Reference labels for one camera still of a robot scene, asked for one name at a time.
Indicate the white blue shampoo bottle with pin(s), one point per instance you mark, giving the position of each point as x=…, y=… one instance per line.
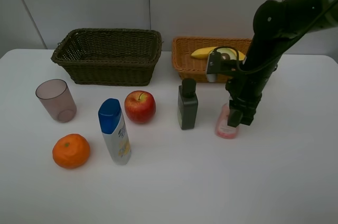
x=114, y=131

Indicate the dark green bottle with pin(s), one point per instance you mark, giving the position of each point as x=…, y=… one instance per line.
x=187, y=104

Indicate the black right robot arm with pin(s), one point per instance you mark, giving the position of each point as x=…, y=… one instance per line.
x=277, y=27

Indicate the orange mandarin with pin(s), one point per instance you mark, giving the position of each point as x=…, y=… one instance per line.
x=71, y=151

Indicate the translucent pink plastic cup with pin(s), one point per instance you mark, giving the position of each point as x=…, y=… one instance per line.
x=56, y=98

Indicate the red apple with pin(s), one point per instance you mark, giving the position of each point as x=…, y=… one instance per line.
x=140, y=106

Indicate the pink soap bottle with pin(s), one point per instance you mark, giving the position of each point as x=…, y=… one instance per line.
x=222, y=129

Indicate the halved avocado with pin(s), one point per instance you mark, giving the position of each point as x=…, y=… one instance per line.
x=227, y=53

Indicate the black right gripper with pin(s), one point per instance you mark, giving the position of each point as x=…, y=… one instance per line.
x=245, y=95

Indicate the yellow banana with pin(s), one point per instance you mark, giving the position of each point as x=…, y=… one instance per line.
x=203, y=53

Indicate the dark brown wicker basket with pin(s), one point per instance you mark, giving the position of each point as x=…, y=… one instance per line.
x=109, y=57

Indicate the orange wicker basket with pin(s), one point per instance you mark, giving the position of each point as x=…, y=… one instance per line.
x=184, y=46

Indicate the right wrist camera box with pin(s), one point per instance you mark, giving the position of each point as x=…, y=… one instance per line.
x=213, y=67

